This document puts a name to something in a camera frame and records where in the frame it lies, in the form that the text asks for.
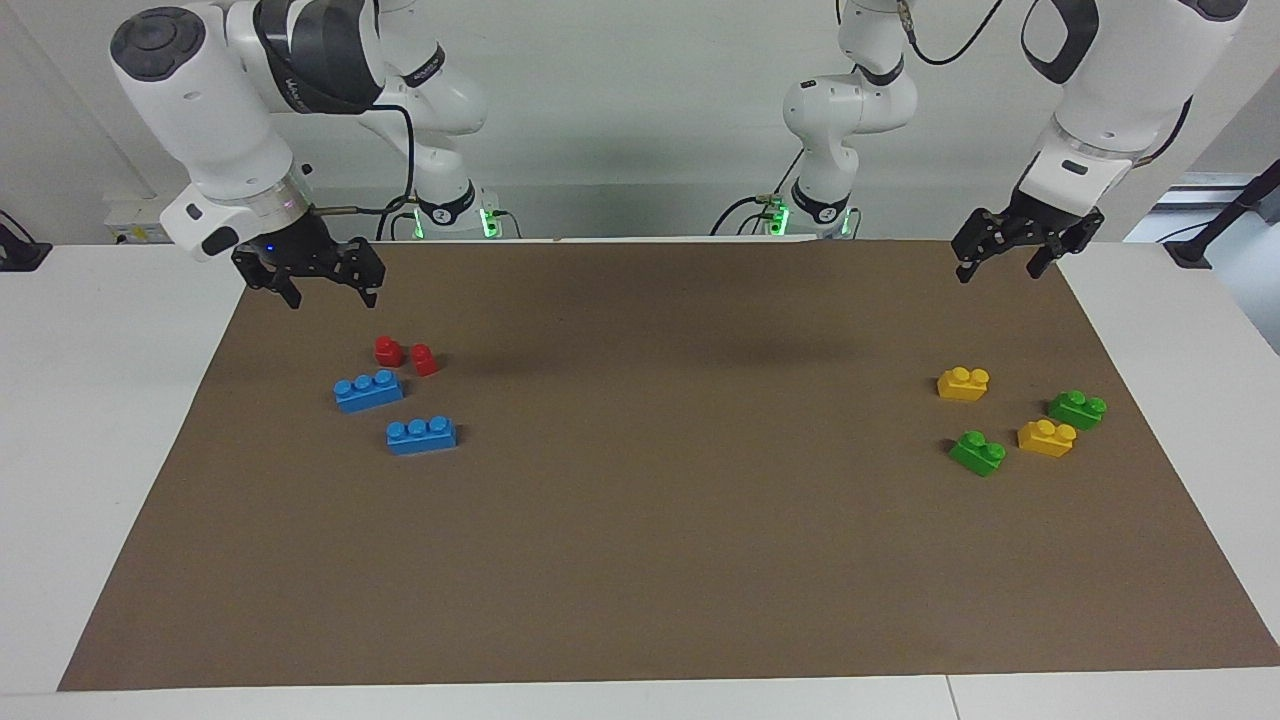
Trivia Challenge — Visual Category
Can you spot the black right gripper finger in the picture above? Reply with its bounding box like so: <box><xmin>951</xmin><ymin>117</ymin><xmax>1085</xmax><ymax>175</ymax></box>
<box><xmin>232</xmin><ymin>248</ymin><xmax>303</xmax><ymax>309</ymax></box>
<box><xmin>335</xmin><ymin>238</ymin><xmax>387</xmax><ymax>308</ymax></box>

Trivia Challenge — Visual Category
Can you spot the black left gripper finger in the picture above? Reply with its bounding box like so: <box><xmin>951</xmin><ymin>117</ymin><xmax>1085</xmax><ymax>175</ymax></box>
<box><xmin>952</xmin><ymin>208</ymin><xmax>1011</xmax><ymax>284</ymax></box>
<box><xmin>1027</xmin><ymin>208</ymin><xmax>1106</xmax><ymax>280</ymax></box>

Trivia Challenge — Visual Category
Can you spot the blue three-stud toy brick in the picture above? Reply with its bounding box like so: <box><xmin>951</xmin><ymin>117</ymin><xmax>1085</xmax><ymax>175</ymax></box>
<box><xmin>333</xmin><ymin>369</ymin><xmax>405</xmax><ymax>414</ymax></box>
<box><xmin>386</xmin><ymin>415</ymin><xmax>459</xmax><ymax>457</ymax></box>

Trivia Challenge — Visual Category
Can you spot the green two-stud toy brick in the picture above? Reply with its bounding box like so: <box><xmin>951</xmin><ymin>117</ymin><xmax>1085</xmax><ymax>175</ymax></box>
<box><xmin>1047</xmin><ymin>390</ymin><xmax>1108</xmax><ymax>432</ymax></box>
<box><xmin>948</xmin><ymin>430</ymin><xmax>1007</xmax><ymax>478</ymax></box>

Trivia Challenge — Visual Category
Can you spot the black stand with pole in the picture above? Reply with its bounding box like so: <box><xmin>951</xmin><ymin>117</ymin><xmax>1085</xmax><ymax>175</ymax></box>
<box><xmin>1163</xmin><ymin>158</ymin><xmax>1280</xmax><ymax>269</ymax></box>

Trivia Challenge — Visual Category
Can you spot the yellow two-stud toy brick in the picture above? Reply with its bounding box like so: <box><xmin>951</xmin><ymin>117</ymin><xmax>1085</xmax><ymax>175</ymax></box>
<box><xmin>937</xmin><ymin>366</ymin><xmax>991</xmax><ymax>403</ymax></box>
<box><xmin>1017</xmin><ymin>419</ymin><xmax>1078</xmax><ymax>459</ymax></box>

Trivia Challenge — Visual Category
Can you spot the black table clamp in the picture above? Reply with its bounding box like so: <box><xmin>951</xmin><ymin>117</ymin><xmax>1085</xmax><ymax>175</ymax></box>
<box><xmin>0</xmin><ymin>210</ymin><xmax>53</xmax><ymax>273</ymax></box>

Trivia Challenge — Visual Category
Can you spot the brown table mat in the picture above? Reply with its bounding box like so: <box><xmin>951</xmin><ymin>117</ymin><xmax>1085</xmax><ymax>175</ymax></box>
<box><xmin>57</xmin><ymin>238</ymin><xmax>1280</xmax><ymax>693</ymax></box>

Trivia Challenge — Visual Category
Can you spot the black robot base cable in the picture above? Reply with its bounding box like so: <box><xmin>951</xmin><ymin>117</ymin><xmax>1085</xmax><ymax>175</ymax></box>
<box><xmin>710</xmin><ymin>148</ymin><xmax>804</xmax><ymax>237</ymax></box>
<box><xmin>375</xmin><ymin>195</ymin><xmax>419</xmax><ymax>242</ymax></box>

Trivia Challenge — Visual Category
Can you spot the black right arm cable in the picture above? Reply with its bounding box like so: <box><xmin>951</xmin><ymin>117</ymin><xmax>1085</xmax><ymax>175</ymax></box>
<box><xmin>308</xmin><ymin>100</ymin><xmax>416</xmax><ymax>219</ymax></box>

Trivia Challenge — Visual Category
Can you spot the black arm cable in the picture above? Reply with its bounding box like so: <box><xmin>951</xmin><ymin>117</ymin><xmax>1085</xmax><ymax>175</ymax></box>
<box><xmin>308</xmin><ymin>100</ymin><xmax>416</xmax><ymax>219</ymax></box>
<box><xmin>898</xmin><ymin>0</ymin><xmax>1194</xmax><ymax>169</ymax></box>

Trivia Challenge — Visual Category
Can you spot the white wall socket box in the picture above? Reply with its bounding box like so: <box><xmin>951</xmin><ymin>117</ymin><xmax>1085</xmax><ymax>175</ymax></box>
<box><xmin>103</xmin><ymin>195</ymin><xmax>186</xmax><ymax>246</ymax></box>

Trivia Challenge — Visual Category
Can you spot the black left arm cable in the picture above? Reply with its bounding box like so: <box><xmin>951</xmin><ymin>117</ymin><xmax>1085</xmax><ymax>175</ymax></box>
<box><xmin>898</xmin><ymin>0</ymin><xmax>1194</xmax><ymax>169</ymax></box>

